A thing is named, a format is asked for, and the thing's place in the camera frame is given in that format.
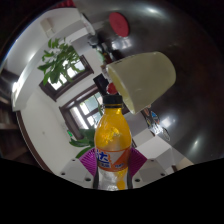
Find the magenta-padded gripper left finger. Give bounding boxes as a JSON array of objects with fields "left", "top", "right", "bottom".
[{"left": 59, "top": 147, "right": 98, "bottom": 189}]

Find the black chair back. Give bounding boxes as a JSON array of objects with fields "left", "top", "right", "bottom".
[{"left": 92, "top": 73, "right": 113, "bottom": 98}]

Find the dark wooden double door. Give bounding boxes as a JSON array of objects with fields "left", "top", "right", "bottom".
[{"left": 59, "top": 84, "right": 105, "bottom": 141}]

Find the orange soda plastic bottle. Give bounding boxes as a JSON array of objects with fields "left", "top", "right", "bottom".
[{"left": 94, "top": 94, "right": 133, "bottom": 191}]

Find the dark wooden framed window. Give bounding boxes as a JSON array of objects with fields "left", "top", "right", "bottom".
[{"left": 38, "top": 54, "right": 95, "bottom": 102}]

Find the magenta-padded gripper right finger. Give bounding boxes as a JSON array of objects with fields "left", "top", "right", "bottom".
[{"left": 129, "top": 148, "right": 168, "bottom": 189}]

